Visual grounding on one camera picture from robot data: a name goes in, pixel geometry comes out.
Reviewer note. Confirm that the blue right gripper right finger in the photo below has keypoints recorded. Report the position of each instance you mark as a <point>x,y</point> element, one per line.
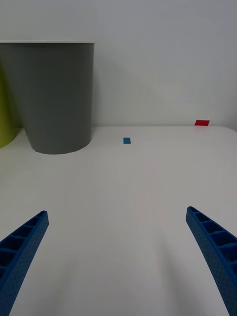
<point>217,251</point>

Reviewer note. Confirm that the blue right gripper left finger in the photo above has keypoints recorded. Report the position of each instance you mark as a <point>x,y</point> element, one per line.
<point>22,256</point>

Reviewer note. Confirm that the yellow-green plastic bin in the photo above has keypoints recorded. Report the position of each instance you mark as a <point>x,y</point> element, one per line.
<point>6,118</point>

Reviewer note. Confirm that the grey plastic bin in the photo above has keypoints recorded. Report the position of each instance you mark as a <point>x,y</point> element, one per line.
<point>56,98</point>

